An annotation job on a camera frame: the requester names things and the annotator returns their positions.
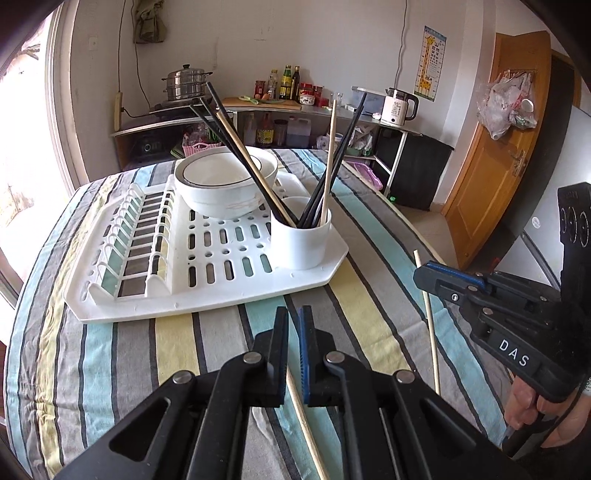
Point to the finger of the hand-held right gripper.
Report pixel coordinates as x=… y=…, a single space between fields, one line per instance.
x=448 y=288
x=457 y=272

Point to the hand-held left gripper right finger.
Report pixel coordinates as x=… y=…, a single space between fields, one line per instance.
x=304 y=355

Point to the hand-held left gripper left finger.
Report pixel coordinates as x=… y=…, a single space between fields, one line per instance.
x=281 y=355

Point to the wooden chopstick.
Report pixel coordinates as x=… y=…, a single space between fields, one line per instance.
x=431 y=341
x=307 y=424
x=328 y=157
x=258 y=175

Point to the white utensil cup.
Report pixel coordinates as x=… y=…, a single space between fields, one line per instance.
x=300 y=249

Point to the person's right hand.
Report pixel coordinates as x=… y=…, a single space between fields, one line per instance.
x=568 y=420

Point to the wooden door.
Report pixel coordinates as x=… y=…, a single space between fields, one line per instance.
x=498 y=175

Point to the black cabinet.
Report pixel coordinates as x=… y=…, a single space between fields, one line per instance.
x=415 y=170

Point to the purple-lidded storage box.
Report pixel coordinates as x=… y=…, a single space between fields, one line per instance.
x=367 y=175

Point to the green bowl with bags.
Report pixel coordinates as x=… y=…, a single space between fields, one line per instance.
x=360 y=145

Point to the hanging plastic bags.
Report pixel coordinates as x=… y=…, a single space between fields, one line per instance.
x=501 y=108

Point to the white electric kettle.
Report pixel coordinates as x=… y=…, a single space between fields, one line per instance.
x=395 y=110

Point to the stainless steel shelf table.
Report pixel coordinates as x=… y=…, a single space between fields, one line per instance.
x=369 y=121

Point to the plain white bowl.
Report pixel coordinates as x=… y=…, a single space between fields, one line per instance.
x=270 y=168

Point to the clear plastic storage container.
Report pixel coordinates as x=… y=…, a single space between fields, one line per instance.
x=369 y=104

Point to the white plastic dish rack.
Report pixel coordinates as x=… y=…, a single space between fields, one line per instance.
x=92 y=304

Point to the drinking glasses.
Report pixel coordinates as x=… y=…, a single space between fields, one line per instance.
x=338 y=100

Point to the dark glass jar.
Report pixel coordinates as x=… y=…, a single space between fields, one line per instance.
x=280 y=134

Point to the pink plastic basket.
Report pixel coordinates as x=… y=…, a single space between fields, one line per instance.
x=201 y=148

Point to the tall red jar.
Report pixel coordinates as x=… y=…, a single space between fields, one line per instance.
x=318 y=94

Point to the patterned ceramic jar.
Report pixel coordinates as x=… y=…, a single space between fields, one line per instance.
x=307 y=99

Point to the small red jar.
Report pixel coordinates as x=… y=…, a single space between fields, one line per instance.
x=306 y=88

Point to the dark sauce bottle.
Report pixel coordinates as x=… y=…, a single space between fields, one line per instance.
x=296 y=85

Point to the black blender base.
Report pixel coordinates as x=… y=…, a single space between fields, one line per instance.
x=147 y=146

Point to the wooden cutting board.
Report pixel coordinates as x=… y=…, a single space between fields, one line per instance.
x=272 y=104

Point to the green bottle with yellow label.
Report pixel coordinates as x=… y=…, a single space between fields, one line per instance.
x=286 y=85

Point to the clear oil bottle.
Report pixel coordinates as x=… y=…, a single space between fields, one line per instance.
x=273 y=85

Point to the wooden cabinet with steel top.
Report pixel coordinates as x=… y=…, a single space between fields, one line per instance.
x=122 y=143

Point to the red-capped sauce jar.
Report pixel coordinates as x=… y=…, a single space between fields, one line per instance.
x=259 y=90

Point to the black induction cooker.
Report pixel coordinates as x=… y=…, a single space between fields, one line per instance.
x=175 y=108

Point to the stainless steel steamer pot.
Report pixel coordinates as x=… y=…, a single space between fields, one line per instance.
x=184 y=84

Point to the beige power strip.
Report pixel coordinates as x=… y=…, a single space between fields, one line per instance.
x=117 y=110

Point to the sliding glass door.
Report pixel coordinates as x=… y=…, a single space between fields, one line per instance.
x=55 y=92

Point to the tied green curtain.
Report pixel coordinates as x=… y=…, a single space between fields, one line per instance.
x=148 y=25

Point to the giraffe wall poster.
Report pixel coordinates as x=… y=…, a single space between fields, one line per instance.
x=429 y=64

